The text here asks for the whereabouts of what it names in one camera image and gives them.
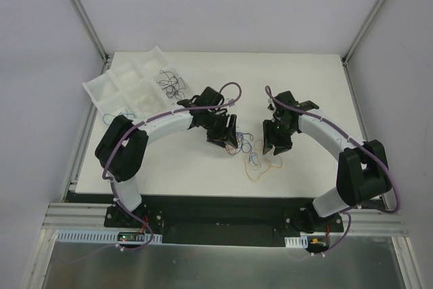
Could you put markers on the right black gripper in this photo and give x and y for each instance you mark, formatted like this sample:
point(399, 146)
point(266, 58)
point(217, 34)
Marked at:
point(277, 134)

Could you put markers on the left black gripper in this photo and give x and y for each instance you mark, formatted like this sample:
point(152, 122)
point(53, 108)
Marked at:
point(220, 128)

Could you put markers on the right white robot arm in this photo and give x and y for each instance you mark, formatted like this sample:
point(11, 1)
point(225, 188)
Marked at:
point(362, 171)

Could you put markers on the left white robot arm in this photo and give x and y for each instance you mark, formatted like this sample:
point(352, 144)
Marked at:
point(121, 150)

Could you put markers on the white foam compartment tray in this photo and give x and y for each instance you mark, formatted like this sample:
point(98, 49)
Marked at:
point(141, 87)

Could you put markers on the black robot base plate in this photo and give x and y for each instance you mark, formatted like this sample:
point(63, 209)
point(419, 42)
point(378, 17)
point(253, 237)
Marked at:
point(223, 221)

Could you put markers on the right white cable duct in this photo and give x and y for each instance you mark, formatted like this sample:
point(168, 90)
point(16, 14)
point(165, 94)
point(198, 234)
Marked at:
point(296, 242)

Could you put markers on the white cable duct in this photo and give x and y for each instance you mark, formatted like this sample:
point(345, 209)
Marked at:
point(107, 237)
point(296, 242)

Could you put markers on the left aluminium frame post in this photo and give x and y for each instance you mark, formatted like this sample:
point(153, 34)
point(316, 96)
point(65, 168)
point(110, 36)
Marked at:
point(90, 30)

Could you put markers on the aluminium frame post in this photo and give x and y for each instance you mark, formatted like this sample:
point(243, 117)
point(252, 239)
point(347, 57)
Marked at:
point(367, 23)
point(90, 30)

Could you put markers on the aluminium front rail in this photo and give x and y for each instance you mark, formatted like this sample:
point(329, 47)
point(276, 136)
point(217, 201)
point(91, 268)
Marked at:
point(67, 215)

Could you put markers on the left white cable duct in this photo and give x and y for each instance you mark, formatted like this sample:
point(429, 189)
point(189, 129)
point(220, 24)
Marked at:
point(107, 237)

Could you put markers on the right aluminium frame post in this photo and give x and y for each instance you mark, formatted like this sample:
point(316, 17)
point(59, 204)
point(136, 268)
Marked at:
point(367, 23)

